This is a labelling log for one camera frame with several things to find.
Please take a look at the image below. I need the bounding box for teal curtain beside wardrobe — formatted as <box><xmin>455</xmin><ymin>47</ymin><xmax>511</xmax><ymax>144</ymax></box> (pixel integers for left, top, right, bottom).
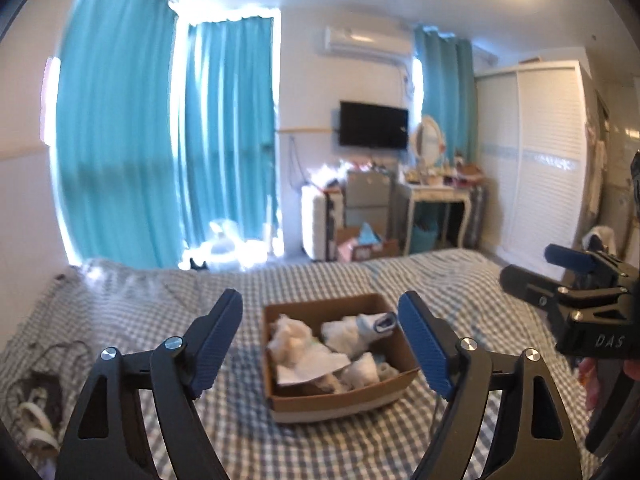
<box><xmin>414</xmin><ymin>27</ymin><xmax>476</xmax><ymax>163</ymax></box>

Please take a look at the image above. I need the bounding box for blue plastic bag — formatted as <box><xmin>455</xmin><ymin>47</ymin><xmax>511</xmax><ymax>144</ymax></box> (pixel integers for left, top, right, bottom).
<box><xmin>357</xmin><ymin>222</ymin><xmax>384</xmax><ymax>246</ymax></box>

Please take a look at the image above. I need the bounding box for white plastic bag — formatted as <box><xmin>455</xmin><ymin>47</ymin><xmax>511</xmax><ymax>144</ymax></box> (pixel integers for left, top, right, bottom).
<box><xmin>207</xmin><ymin>219</ymin><xmax>247</xmax><ymax>261</ymax></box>

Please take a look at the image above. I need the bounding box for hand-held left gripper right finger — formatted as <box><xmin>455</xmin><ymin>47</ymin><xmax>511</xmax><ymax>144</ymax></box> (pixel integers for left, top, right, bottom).
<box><xmin>397</xmin><ymin>290</ymin><xmax>583</xmax><ymax>480</ymax></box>

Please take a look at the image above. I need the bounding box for black cable bundle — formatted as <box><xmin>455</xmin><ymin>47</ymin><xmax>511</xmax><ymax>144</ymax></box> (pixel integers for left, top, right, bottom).
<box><xmin>10</xmin><ymin>342</ymin><xmax>92</xmax><ymax>413</ymax></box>

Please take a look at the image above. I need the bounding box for narrow teal curtain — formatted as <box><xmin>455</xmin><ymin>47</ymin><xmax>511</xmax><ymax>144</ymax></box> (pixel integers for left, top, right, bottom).
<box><xmin>177</xmin><ymin>15</ymin><xmax>279</xmax><ymax>256</ymax></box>

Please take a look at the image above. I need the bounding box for white dressing table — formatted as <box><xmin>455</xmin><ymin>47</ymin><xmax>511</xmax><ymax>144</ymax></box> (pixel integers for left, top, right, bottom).
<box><xmin>397</xmin><ymin>180</ymin><xmax>473</xmax><ymax>256</ymax></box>

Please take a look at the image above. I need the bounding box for white cable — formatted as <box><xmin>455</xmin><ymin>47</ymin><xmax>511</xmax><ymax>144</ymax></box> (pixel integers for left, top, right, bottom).
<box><xmin>17</xmin><ymin>392</ymin><xmax>62</xmax><ymax>457</ymax></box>

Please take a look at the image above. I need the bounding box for clear plastic bag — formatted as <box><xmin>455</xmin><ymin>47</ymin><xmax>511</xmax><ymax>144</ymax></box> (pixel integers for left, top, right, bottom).
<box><xmin>312</xmin><ymin>162</ymin><xmax>346</xmax><ymax>188</ymax></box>

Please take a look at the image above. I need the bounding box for white fluffy cloth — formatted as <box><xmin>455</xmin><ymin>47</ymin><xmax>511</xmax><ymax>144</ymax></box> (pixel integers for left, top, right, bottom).
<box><xmin>267</xmin><ymin>314</ymin><xmax>321</xmax><ymax>368</ymax></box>

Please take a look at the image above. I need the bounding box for wide teal curtain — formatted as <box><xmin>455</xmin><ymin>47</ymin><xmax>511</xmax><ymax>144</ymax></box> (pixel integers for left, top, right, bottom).
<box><xmin>55</xmin><ymin>0</ymin><xmax>181</xmax><ymax>268</ymax></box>

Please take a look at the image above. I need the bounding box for floral tissue pack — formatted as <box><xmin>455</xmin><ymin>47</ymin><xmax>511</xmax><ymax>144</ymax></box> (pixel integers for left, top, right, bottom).
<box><xmin>320</xmin><ymin>352</ymin><xmax>401</xmax><ymax>395</ymax></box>

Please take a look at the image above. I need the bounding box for brown cardboard box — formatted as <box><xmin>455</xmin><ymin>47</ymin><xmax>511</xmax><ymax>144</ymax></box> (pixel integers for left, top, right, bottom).
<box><xmin>261</xmin><ymin>292</ymin><xmax>422</xmax><ymax>425</ymax></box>

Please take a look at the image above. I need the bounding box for black wall television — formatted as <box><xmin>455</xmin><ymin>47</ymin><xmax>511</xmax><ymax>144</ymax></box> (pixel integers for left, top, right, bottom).
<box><xmin>340</xmin><ymin>101</ymin><xmax>409</xmax><ymax>151</ymax></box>

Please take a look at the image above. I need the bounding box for white slatted wardrobe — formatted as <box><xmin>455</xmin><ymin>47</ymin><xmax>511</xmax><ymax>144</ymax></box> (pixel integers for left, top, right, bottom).
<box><xmin>474</xmin><ymin>60</ymin><xmax>598</xmax><ymax>261</ymax></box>

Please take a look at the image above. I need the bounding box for grey suitcase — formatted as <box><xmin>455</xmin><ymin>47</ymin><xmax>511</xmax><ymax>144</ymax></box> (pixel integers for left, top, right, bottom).
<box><xmin>470</xmin><ymin>185</ymin><xmax>489</xmax><ymax>248</ymax></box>

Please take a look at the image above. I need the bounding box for white suitcase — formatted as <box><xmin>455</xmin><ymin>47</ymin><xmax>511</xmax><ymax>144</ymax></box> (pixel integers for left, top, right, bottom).
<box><xmin>301</xmin><ymin>185</ymin><xmax>344</xmax><ymax>261</ymax></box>

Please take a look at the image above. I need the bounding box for oval white mirror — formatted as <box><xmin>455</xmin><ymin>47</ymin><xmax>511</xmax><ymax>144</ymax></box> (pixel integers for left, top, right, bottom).
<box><xmin>410</xmin><ymin>115</ymin><xmax>446</xmax><ymax>168</ymax></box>

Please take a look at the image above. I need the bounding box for white air conditioner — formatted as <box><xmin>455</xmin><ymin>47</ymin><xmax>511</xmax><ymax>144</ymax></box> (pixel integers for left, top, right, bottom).
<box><xmin>324</xmin><ymin>25</ymin><xmax>414</xmax><ymax>56</ymax></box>

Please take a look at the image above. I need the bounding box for open floor cardboard box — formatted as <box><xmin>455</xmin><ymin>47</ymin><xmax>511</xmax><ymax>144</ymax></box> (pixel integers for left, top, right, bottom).
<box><xmin>336</xmin><ymin>227</ymin><xmax>401</xmax><ymax>263</ymax></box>

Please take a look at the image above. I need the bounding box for teal basket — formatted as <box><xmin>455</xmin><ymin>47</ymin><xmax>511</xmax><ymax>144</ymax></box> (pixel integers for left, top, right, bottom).
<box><xmin>411</xmin><ymin>225</ymin><xmax>441</xmax><ymax>254</ymax></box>

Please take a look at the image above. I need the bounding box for white sock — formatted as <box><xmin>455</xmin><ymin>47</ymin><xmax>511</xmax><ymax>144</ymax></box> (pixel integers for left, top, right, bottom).
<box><xmin>320</xmin><ymin>311</ymin><xmax>399</xmax><ymax>356</ymax></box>

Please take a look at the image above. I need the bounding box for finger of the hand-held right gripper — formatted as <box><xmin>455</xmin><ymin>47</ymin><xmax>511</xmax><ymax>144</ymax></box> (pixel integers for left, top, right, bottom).
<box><xmin>544</xmin><ymin>243</ymin><xmax>601</xmax><ymax>274</ymax></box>
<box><xmin>499</xmin><ymin>263</ymin><xmax>582</xmax><ymax>314</ymax></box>

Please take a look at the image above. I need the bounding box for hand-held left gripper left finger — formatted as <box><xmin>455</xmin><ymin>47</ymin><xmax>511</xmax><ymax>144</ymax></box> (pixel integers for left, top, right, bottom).
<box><xmin>54</xmin><ymin>288</ymin><xmax>244</xmax><ymax>480</ymax></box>

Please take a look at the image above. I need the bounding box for grey checked blanket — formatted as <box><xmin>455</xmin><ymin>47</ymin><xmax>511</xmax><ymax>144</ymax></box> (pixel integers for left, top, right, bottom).
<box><xmin>0</xmin><ymin>249</ymin><xmax>601</xmax><ymax>480</ymax></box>

